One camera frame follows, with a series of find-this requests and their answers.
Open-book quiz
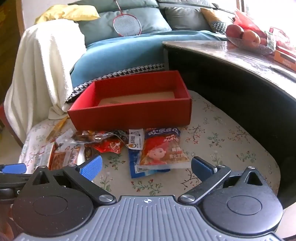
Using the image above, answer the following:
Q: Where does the dark grey back cushion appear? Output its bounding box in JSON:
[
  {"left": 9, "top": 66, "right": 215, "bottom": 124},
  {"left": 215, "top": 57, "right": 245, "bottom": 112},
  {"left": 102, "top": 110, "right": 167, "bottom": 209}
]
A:
[{"left": 165, "top": 7, "right": 212, "bottom": 31}]

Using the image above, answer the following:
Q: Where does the glass fruit bowl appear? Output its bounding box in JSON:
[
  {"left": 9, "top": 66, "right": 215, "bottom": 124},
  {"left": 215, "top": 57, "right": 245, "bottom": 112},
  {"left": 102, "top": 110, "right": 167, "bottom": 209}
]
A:
[{"left": 227, "top": 36, "right": 274, "bottom": 55}]

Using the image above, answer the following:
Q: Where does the yellow pillow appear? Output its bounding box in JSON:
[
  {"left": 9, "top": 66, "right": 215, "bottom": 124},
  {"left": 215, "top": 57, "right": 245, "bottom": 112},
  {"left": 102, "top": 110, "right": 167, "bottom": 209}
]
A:
[{"left": 35, "top": 4, "right": 100, "bottom": 24}]

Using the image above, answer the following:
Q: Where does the white small snack packet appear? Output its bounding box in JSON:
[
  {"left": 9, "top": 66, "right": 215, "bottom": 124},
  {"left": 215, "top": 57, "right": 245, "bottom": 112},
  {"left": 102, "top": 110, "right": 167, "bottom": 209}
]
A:
[{"left": 127, "top": 129, "right": 144, "bottom": 151}]

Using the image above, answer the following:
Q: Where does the red plastic bag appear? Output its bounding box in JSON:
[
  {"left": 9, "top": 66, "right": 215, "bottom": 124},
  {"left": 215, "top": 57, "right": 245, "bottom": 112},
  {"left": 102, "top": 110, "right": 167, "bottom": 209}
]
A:
[{"left": 233, "top": 10, "right": 267, "bottom": 39}]

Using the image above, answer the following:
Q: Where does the dark red tray snack packet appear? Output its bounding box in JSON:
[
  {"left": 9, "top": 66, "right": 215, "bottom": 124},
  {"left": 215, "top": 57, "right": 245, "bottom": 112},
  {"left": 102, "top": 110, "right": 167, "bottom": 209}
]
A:
[{"left": 49, "top": 144, "right": 93, "bottom": 170}]

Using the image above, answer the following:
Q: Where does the red cardboard box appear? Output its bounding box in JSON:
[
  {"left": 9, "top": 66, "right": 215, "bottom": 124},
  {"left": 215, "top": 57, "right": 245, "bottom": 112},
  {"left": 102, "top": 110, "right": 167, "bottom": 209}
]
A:
[{"left": 68, "top": 71, "right": 192, "bottom": 131}]

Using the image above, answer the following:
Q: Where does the orange apple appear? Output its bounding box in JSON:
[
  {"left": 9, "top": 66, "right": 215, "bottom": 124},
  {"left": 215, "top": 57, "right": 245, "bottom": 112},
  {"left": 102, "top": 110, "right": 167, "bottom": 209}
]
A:
[{"left": 241, "top": 30, "right": 261, "bottom": 47}]

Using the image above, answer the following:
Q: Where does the blue red tofu snack packet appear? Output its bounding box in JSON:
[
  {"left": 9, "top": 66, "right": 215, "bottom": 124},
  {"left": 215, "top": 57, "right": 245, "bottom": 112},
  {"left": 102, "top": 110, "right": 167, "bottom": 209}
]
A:
[{"left": 137, "top": 127, "right": 191, "bottom": 170}]

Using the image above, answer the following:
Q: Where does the red white barcode snack packet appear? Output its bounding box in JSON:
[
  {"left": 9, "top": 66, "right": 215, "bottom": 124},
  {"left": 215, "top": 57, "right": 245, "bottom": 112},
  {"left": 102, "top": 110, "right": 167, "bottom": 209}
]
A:
[{"left": 34, "top": 142, "right": 57, "bottom": 169}]

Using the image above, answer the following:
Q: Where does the patterned yellow cushion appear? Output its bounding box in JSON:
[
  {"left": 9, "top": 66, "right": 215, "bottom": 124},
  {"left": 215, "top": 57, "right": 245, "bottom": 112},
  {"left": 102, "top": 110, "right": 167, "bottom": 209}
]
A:
[{"left": 200, "top": 8, "right": 234, "bottom": 35}]

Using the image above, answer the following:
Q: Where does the white towel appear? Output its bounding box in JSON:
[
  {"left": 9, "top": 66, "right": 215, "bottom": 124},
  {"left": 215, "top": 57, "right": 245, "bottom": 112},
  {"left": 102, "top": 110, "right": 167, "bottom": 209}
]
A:
[{"left": 4, "top": 19, "right": 86, "bottom": 142}]

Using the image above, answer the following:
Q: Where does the teal sofa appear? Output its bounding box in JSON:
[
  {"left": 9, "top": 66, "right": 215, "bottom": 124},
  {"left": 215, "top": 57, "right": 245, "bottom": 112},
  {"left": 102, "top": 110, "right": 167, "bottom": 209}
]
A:
[{"left": 69, "top": 0, "right": 236, "bottom": 87}]

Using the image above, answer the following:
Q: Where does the red apple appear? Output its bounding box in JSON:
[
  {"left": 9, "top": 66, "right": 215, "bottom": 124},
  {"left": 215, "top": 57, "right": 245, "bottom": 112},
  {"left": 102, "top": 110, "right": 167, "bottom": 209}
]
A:
[{"left": 226, "top": 24, "right": 244, "bottom": 39}]

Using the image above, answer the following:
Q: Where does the red badminton racket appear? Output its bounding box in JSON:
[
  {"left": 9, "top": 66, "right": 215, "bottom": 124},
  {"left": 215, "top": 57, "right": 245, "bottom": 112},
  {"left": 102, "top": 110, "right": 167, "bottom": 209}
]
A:
[{"left": 113, "top": 0, "right": 142, "bottom": 37}]

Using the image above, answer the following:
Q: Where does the grey green back cushion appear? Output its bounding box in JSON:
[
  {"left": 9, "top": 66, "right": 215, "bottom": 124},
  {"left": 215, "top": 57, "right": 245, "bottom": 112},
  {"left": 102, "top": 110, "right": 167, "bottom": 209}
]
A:
[{"left": 78, "top": 8, "right": 171, "bottom": 45}]

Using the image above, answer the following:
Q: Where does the dark coffee table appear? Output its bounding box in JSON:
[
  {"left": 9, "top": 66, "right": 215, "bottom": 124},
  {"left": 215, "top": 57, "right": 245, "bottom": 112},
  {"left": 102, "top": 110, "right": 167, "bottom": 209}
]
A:
[{"left": 163, "top": 41, "right": 295, "bottom": 207}]

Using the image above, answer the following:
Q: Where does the yellow snack wrapper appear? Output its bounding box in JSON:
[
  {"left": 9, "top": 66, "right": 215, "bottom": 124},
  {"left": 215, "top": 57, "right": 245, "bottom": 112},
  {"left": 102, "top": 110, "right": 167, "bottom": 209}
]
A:
[{"left": 46, "top": 116, "right": 69, "bottom": 142}]

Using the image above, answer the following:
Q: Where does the dark meat snack packet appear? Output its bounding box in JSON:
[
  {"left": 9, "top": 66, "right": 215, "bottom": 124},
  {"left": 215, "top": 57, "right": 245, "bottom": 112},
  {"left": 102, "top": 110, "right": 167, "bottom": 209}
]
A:
[{"left": 71, "top": 130, "right": 129, "bottom": 143}]

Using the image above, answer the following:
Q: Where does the blue white snack packet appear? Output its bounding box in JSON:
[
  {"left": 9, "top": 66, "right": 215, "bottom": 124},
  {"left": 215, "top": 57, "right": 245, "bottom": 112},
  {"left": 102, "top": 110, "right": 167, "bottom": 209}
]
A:
[{"left": 128, "top": 149, "right": 170, "bottom": 179}]

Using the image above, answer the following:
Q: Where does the red crinkled snack packet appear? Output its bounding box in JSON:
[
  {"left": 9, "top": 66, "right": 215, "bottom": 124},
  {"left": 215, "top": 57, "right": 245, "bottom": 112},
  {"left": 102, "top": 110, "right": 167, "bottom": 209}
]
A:
[{"left": 90, "top": 138, "right": 123, "bottom": 154}]

